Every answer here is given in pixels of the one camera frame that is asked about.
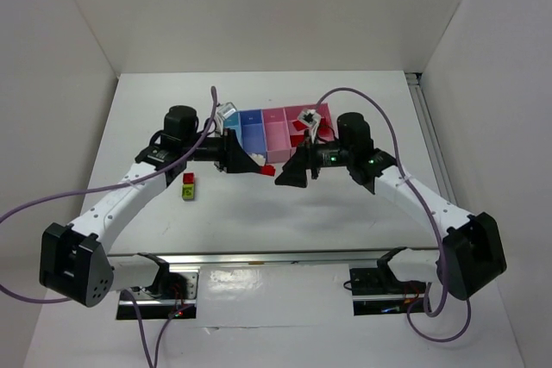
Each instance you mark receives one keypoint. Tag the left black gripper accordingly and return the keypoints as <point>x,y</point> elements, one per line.
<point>230,151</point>

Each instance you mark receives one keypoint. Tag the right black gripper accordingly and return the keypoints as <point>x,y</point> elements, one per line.
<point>311,160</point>

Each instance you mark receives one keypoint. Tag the red lego plate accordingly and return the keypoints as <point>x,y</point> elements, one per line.
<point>297,127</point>

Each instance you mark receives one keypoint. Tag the small red lego brick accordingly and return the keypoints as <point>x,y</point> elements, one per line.
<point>188,178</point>

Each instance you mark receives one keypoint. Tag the lime green lego brick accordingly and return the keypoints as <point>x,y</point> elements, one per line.
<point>188,192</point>

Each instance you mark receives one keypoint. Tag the green white lego piece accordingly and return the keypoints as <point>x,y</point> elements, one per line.
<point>259,159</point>

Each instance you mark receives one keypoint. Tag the red flower lego piece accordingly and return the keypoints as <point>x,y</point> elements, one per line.
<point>296,140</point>

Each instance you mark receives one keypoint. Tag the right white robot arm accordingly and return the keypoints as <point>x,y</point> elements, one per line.
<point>469,252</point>

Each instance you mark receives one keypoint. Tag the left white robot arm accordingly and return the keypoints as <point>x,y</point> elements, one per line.
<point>74,258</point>

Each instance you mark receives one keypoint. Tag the small pink container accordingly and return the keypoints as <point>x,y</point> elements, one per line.
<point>277,134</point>

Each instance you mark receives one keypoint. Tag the light blue container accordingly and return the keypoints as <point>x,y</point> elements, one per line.
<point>233,122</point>

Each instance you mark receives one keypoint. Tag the large pink container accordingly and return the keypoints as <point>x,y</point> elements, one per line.
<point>325,131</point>

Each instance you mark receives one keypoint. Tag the dark blue container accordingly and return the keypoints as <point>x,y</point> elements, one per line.
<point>252,132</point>

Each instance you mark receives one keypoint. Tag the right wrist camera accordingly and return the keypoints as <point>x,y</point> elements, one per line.
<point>310,118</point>

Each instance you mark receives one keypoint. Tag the aluminium rail front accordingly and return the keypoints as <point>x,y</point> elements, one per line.
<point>278,257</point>

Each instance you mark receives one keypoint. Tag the aluminium rail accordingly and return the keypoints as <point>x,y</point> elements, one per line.
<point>413,80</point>
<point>278,257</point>

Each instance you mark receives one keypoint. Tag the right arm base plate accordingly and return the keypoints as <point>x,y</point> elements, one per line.
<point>374,293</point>

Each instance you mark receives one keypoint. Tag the aluminium rail right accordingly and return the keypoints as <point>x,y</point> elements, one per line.
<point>413,80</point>

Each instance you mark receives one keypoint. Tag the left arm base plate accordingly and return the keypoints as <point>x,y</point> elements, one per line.
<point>179,298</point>

